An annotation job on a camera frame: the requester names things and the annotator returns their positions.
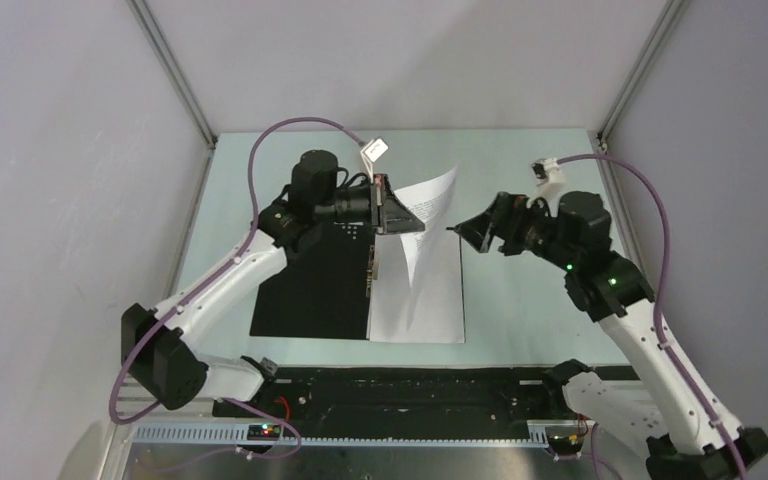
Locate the silver folder clip mechanism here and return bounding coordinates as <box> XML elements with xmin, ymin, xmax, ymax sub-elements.
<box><xmin>365</xmin><ymin>244</ymin><xmax>378</xmax><ymax>299</ymax></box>

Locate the right aluminium frame post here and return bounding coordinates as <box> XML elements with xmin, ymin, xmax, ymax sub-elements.
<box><xmin>595</xmin><ymin>0</ymin><xmax>691</xmax><ymax>153</ymax></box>

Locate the printed white paper sheet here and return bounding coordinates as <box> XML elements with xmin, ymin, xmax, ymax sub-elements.
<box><xmin>395</xmin><ymin>167</ymin><xmax>458</xmax><ymax>284</ymax></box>

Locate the left controller circuit board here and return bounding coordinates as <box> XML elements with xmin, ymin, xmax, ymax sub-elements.
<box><xmin>246</xmin><ymin>424</ymin><xmax>283</xmax><ymax>442</ymax></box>

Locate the aluminium frame post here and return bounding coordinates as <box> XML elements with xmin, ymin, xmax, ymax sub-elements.
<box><xmin>126</xmin><ymin>0</ymin><xmax>218</xmax><ymax>150</ymax></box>
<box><xmin>595</xmin><ymin>0</ymin><xmax>691</xmax><ymax>153</ymax></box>

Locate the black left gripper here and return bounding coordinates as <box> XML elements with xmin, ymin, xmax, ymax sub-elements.
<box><xmin>314</xmin><ymin>174</ymin><xmax>424</xmax><ymax>236</ymax></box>

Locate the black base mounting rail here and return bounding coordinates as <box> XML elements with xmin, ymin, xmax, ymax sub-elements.
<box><xmin>250</xmin><ymin>367</ymin><xmax>576</xmax><ymax>441</ymax></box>

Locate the right controller circuit board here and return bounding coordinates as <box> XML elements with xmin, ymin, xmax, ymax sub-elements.
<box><xmin>546</xmin><ymin>434</ymin><xmax>586</xmax><ymax>461</ymax></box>

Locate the beige black file folder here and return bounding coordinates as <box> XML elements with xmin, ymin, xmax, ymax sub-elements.
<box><xmin>249</xmin><ymin>225</ymin><xmax>379</xmax><ymax>341</ymax></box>

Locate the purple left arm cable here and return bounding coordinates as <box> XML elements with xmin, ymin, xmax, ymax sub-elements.
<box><xmin>108</xmin><ymin>116</ymin><xmax>367</xmax><ymax>462</ymax></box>

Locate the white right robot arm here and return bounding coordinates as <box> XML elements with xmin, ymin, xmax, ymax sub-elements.
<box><xmin>455</xmin><ymin>191</ymin><xmax>768</xmax><ymax>479</ymax></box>

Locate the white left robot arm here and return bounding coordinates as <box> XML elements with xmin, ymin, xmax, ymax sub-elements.
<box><xmin>121</xmin><ymin>150</ymin><xmax>425</xmax><ymax>417</ymax></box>

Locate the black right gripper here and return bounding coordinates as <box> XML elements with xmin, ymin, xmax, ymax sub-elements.
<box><xmin>453</xmin><ymin>191</ymin><xmax>577</xmax><ymax>270</ymax></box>

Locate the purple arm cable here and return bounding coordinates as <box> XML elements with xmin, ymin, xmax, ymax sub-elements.
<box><xmin>108</xmin><ymin>116</ymin><xmax>367</xmax><ymax>462</ymax></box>
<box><xmin>552</xmin><ymin>153</ymin><xmax>750</xmax><ymax>480</ymax></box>

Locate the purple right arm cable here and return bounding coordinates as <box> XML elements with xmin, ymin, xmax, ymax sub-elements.
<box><xmin>552</xmin><ymin>153</ymin><xmax>750</xmax><ymax>480</ymax></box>

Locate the controller circuit board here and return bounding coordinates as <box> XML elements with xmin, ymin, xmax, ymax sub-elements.
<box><xmin>246</xmin><ymin>424</ymin><xmax>283</xmax><ymax>442</ymax></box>
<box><xmin>546</xmin><ymin>434</ymin><xmax>586</xmax><ymax>461</ymax></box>

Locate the white paper stack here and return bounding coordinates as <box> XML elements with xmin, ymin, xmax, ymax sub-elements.
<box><xmin>367</xmin><ymin>231</ymin><xmax>465</xmax><ymax>344</ymax></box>

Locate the left aluminium frame post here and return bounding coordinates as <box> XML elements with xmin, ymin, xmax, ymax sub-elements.
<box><xmin>126</xmin><ymin>0</ymin><xmax>218</xmax><ymax>150</ymax></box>

